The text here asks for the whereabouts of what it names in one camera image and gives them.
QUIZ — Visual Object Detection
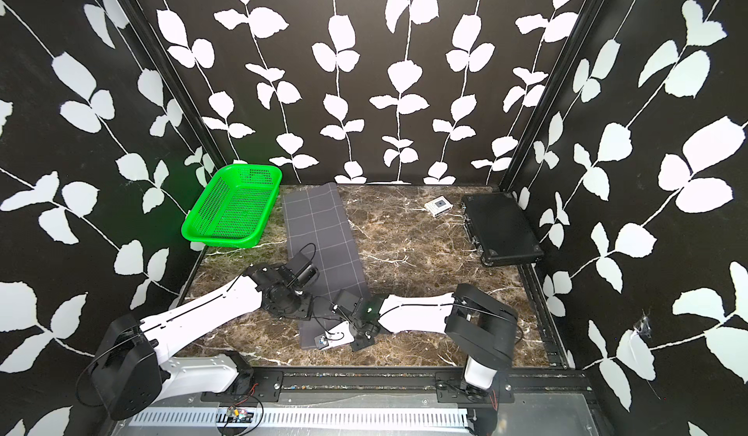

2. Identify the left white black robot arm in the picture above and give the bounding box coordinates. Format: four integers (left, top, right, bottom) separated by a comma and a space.
86, 253, 319, 420

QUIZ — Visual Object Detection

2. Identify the small white tag card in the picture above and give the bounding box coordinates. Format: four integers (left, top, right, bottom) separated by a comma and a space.
425, 196, 453, 218

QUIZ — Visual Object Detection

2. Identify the grey grid pillowcase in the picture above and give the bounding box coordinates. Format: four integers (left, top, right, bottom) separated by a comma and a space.
282, 183, 371, 350

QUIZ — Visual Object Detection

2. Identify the black flat case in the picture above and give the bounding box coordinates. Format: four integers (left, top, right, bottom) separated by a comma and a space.
461, 192, 543, 268

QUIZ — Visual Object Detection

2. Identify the green plastic basket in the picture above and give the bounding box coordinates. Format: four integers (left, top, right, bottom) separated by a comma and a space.
181, 163, 282, 249

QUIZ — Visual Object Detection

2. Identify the small circuit board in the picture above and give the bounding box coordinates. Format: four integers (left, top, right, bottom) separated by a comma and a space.
222, 408, 254, 427

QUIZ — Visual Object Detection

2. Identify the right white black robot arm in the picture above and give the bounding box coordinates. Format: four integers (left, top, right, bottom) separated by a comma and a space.
316, 283, 518, 391

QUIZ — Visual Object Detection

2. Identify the white perforated strip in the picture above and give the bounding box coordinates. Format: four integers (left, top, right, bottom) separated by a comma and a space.
128, 407, 471, 431

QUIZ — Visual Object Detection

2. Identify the black front mounting rail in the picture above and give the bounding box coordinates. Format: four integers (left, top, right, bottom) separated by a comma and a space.
233, 367, 594, 405

